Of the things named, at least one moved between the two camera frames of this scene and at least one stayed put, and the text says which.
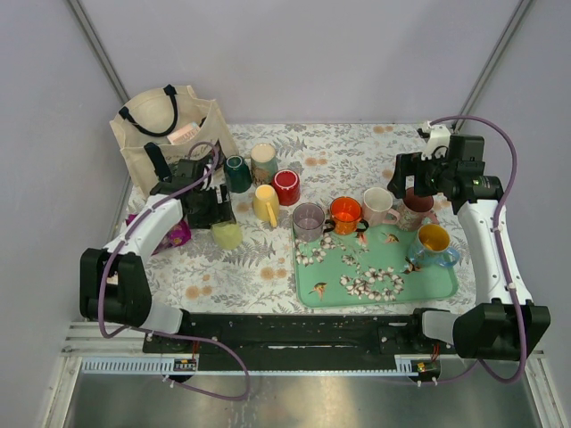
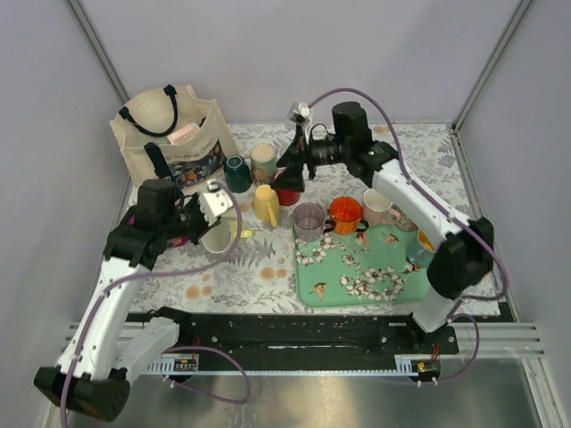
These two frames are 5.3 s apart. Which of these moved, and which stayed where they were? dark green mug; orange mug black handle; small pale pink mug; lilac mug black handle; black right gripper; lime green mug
Moved: black right gripper; lime green mug
Stayed: small pale pink mug; orange mug black handle; dark green mug; lilac mug black handle
